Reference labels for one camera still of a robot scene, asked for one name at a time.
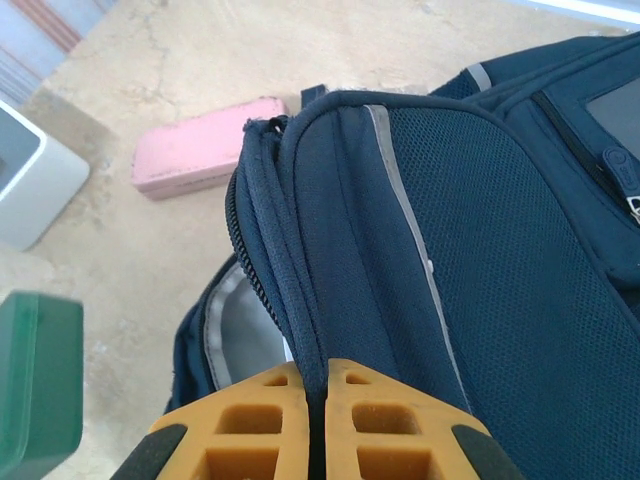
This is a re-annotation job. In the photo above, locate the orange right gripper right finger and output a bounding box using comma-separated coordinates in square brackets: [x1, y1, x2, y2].
[324, 357, 526, 480]

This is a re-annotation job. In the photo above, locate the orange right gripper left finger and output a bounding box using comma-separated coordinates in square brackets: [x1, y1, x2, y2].
[114, 363, 309, 480]

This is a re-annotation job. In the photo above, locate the navy blue backpack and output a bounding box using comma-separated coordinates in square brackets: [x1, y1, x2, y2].
[164, 27, 640, 480]

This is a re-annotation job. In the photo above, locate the dark green pencil case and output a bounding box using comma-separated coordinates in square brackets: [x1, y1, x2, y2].
[0, 289, 85, 469]

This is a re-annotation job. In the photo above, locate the pink pencil case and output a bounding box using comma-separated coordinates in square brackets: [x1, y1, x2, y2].
[132, 95, 290, 202]

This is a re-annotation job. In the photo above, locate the white and grey box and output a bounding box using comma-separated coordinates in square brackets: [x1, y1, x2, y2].
[0, 98, 91, 253]

